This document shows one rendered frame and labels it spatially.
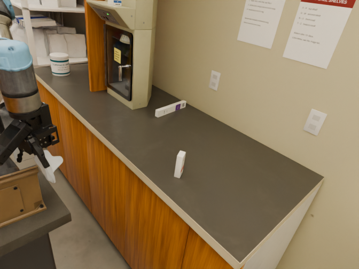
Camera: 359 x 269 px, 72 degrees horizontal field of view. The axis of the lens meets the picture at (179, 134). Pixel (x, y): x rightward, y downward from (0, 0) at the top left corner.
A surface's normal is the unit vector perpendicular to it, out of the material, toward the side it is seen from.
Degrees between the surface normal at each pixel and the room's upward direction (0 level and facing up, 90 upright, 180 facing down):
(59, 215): 0
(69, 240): 0
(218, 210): 0
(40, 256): 90
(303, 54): 90
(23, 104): 91
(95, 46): 90
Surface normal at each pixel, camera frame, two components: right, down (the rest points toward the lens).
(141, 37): 0.67, 0.44
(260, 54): -0.73, 0.26
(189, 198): 0.12, -0.86
